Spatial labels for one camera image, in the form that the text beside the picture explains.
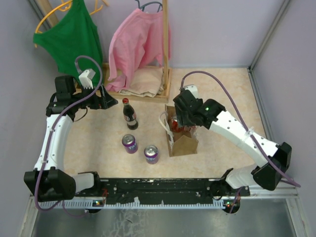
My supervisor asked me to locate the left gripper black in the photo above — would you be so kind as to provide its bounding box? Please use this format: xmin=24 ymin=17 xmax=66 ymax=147
xmin=72 ymin=83 xmax=118 ymax=110

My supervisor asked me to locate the red soda can front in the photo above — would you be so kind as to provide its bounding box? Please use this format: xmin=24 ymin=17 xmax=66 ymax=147
xmin=171 ymin=116 xmax=191 ymax=133

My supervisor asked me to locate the purple soda can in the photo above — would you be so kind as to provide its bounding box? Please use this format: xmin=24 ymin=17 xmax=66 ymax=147
xmin=144 ymin=145 xmax=159 ymax=164
xmin=121 ymin=134 xmax=138 ymax=154

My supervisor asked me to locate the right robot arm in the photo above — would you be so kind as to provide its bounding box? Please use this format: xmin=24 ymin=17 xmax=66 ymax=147
xmin=173 ymin=89 xmax=292 ymax=196

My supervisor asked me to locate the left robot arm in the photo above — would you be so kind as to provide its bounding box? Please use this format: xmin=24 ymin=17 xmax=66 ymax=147
xmin=24 ymin=76 xmax=118 ymax=202

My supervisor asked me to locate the cola glass bottle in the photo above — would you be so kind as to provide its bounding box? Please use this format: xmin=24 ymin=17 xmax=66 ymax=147
xmin=122 ymin=98 xmax=138 ymax=130

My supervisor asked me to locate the beige folded cloth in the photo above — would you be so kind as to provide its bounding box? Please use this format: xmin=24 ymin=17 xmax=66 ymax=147
xmin=119 ymin=68 xmax=164 ymax=98

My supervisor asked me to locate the wooden clothes rack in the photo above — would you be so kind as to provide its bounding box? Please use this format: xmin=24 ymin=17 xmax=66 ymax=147
xmin=34 ymin=0 xmax=172 ymax=104

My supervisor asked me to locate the pink t-shirt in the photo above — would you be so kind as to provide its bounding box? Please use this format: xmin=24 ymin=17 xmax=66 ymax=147
xmin=106 ymin=8 xmax=163 ymax=92

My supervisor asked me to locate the green tank top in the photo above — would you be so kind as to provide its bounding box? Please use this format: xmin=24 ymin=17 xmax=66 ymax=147
xmin=33 ymin=0 xmax=103 ymax=83

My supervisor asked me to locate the yellow clothes hanger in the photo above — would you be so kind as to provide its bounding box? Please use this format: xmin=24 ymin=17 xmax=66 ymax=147
xmin=34 ymin=0 xmax=110 ymax=48

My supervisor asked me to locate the grey clothes hanger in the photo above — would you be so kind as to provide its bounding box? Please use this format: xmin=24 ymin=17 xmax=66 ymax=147
xmin=135 ymin=0 xmax=163 ymax=12

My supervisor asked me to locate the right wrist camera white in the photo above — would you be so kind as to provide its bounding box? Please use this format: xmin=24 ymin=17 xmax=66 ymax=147
xmin=184 ymin=84 xmax=199 ymax=98

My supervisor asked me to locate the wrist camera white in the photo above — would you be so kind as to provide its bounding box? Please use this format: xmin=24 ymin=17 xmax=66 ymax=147
xmin=79 ymin=69 xmax=96 ymax=89
xmin=184 ymin=84 xmax=199 ymax=98

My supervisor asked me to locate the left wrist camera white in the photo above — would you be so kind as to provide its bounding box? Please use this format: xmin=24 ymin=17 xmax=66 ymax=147
xmin=79 ymin=69 xmax=96 ymax=89

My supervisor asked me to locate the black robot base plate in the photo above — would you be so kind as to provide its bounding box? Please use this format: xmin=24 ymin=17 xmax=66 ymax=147
xmin=75 ymin=178 xmax=250 ymax=213

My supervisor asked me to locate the aluminium frame rail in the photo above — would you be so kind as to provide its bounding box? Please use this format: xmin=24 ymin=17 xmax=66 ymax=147
xmin=246 ymin=182 xmax=298 ymax=199

